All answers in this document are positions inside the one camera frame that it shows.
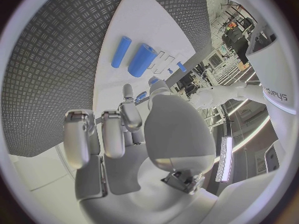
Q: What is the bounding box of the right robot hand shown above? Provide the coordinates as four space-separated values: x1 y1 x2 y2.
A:
63 78 219 224

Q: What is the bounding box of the white task board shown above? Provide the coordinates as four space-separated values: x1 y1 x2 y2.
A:
92 0 197 120

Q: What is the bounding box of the blue gear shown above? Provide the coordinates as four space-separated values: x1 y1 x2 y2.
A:
135 91 149 103

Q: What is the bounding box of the glowing light bar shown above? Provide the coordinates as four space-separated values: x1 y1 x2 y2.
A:
214 136 234 183

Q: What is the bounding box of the blue peg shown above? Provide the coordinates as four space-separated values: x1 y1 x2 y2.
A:
175 61 188 73

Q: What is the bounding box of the large blue cylinder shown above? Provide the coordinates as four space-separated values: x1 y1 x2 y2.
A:
127 43 158 78

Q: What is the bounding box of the long thin blue cylinder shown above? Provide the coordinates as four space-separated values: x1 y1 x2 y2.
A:
110 35 133 69

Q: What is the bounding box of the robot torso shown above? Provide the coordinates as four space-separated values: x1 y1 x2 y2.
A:
245 18 299 115

